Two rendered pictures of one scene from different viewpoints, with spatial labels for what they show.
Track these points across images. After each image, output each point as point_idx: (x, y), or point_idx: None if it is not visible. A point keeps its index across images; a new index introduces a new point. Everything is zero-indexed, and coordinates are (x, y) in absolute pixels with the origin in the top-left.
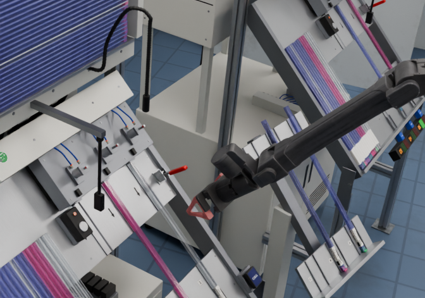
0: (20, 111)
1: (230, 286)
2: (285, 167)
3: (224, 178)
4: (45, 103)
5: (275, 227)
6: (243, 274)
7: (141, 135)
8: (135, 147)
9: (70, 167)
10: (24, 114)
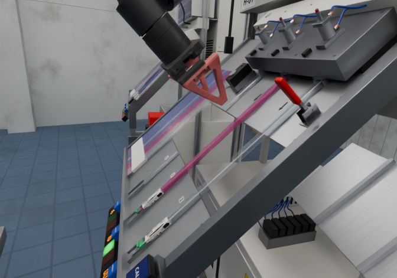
0: None
1: (161, 252)
2: None
3: (192, 42)
4: None
5: None
6: (155, 259)
7: (340, 45)
8: (316, 52)
9: (271, 37)
10: None
